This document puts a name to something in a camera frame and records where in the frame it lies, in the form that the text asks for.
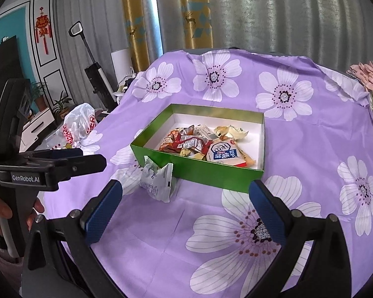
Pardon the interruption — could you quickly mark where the red knot wall decoration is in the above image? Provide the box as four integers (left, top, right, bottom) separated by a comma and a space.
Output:
35, 14, 53, 55

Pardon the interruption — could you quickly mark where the person's left hand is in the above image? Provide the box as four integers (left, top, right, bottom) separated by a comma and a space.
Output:
0, 188, 46, 239

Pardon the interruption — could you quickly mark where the orange yellow snack packet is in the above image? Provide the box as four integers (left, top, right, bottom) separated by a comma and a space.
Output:
236, 147, 256, 169

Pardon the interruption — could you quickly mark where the black upright vacuum cleaner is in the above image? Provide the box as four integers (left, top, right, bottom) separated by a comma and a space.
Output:
69, 21, 117, 111

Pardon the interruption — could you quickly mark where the white red plastic bag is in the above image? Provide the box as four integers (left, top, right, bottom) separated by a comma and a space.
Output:
62, 102, 97, 148

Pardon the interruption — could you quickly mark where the black television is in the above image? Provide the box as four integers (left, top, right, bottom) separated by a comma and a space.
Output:
0, 36, 27, 125

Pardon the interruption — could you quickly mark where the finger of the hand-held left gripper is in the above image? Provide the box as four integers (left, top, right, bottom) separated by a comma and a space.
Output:
53, 153, 107, 182
19, 148, 83, 162

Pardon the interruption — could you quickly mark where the gold snack wrapper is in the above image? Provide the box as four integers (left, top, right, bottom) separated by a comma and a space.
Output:
214, 124, 250, 142

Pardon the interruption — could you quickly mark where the person's left forearm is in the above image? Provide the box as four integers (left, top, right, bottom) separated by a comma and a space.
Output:
0, 233, 22, 298

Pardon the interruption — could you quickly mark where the white blue snack packet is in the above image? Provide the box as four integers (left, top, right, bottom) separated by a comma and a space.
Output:
206, 140, 247, 166

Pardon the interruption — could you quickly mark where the red snack packet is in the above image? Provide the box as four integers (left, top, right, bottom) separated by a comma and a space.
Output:
177, 135, 212, 153

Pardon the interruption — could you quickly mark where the potted plant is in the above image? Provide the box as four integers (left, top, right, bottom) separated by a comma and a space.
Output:
30, 81, 49, 112
51, 91, 72, 120

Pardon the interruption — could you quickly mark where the gold patterned curtain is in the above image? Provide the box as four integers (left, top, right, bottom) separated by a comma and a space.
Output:
121, 0, 157, 72
177, 0, 214, 50

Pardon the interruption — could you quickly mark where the dark bag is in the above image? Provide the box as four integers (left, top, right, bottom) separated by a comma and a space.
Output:
116, 74, 137, 104

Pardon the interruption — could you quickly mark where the green cardboard box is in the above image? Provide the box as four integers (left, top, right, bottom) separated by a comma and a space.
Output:
130, 103, 265, 194

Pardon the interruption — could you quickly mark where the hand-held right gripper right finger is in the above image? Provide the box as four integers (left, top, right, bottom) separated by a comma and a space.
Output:
249, 179, 351, 298

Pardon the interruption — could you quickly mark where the grey curtain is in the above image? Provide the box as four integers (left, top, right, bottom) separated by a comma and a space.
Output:
155, 0, 373, 72
54, 0, 134, 112

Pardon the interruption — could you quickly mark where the yellow green snack packet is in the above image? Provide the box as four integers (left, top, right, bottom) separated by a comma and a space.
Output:
180, 147, 207, 161

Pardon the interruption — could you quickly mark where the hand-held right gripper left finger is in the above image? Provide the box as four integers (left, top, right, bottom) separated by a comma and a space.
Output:
20, 179, 124, 298

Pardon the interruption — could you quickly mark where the clear grey snack packet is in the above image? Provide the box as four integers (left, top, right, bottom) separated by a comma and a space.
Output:
139, 156, 178, 204

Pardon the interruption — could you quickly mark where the purple floral cloth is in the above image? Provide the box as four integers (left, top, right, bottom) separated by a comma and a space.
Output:
37, 48, 373, 298

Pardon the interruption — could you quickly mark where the white panel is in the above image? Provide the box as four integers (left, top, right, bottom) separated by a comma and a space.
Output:
111, 49, 136, 81

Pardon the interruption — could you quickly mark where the beige bar snack packet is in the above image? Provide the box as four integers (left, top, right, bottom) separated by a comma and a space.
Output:
193, 125, 219, 140

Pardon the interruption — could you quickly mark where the white television cabinet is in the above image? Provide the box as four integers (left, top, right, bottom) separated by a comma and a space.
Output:
17, 110, 60, 154

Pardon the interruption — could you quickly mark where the pile of folded clothes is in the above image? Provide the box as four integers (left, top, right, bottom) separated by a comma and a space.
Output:
346, 60, 373, 137

